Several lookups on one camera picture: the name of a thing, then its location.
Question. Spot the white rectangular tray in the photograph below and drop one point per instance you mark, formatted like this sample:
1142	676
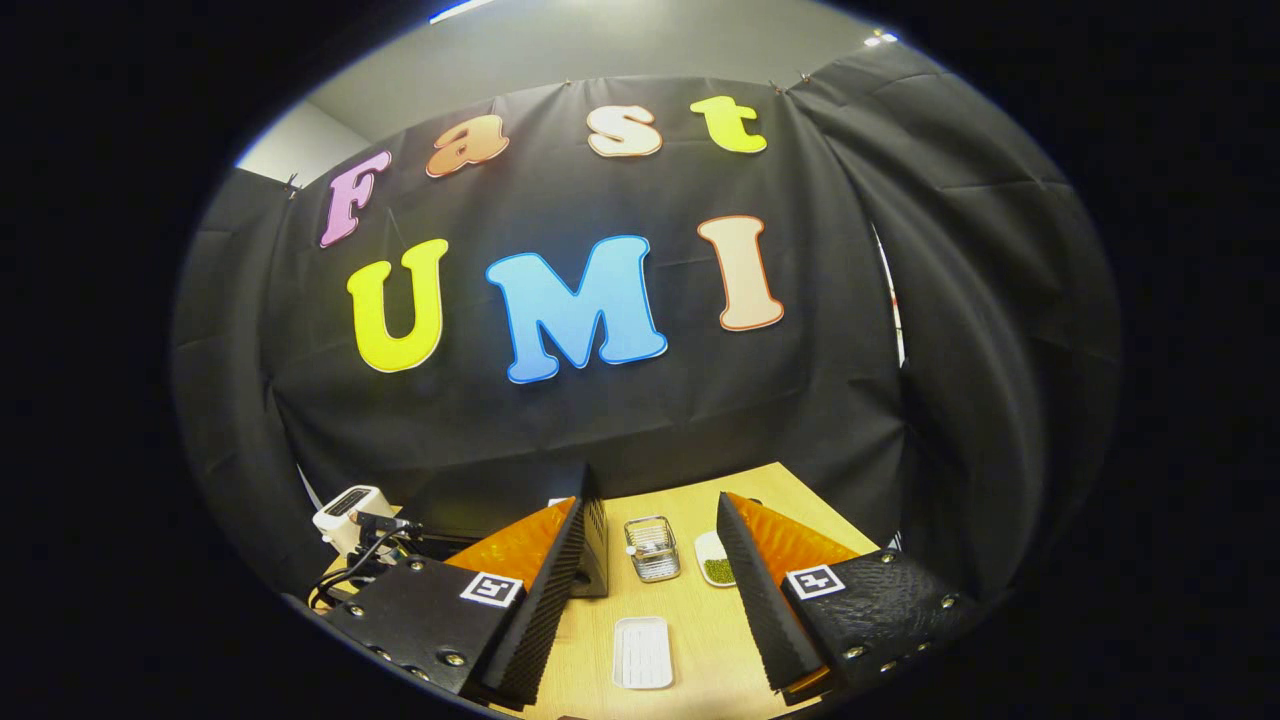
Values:
642	652

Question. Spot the ceiling light panel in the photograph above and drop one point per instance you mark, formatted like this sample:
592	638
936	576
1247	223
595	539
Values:
880	38
460	8

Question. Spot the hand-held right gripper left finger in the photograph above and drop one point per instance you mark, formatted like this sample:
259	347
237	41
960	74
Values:
545	610

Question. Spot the black electric oven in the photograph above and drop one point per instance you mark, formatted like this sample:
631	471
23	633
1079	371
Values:
500	500

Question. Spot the clear glass container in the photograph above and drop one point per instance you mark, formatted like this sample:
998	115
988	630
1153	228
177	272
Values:
655	562

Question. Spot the black backdrop cloth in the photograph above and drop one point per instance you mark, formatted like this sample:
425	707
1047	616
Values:
600	420

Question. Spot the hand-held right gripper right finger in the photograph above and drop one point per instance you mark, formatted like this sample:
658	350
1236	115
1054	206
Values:
770	610

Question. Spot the white divided plate of beans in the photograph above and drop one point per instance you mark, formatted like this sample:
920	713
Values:
716	568

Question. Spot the small metal spoon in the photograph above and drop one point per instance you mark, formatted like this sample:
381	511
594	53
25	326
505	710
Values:
645	548

